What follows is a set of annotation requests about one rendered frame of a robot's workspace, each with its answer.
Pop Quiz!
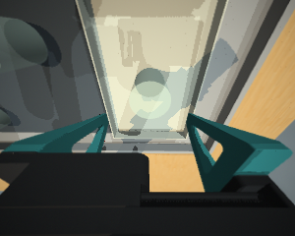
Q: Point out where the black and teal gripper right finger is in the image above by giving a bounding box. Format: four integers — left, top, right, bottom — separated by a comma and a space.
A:
186, 113, 293, 192

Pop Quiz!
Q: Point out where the beige shallow tray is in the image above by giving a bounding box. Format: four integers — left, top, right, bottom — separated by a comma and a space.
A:
76, 0, 228, 140

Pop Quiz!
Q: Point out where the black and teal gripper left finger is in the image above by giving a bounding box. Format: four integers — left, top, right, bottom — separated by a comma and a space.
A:
1, 113, 108, 153

